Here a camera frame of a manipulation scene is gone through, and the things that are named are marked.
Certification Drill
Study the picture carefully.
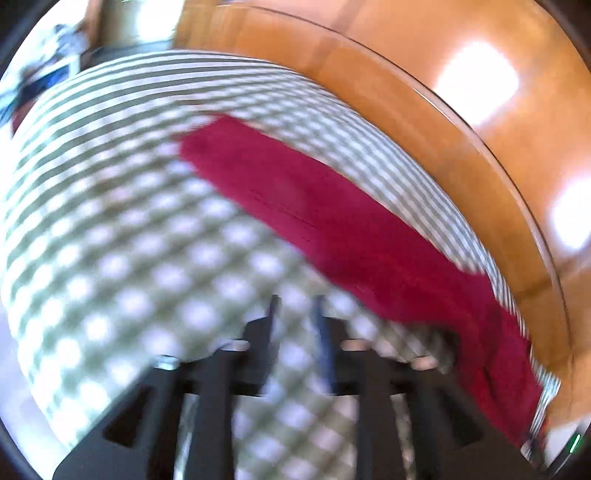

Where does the blue and white cloth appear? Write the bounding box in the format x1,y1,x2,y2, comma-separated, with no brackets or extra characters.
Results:
0,23,93,134

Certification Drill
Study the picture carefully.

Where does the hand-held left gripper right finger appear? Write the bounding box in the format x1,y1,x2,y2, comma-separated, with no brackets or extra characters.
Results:
311,296,546,480

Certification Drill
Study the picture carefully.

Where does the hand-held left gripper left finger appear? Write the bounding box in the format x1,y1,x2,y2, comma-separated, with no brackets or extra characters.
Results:
53,295,282,480

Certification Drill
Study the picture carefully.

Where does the red cloth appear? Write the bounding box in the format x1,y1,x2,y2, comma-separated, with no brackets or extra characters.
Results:
178,115,546,448

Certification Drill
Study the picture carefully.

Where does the green checkered bed sheet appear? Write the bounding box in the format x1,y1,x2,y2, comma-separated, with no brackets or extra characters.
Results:
0,51,561,480

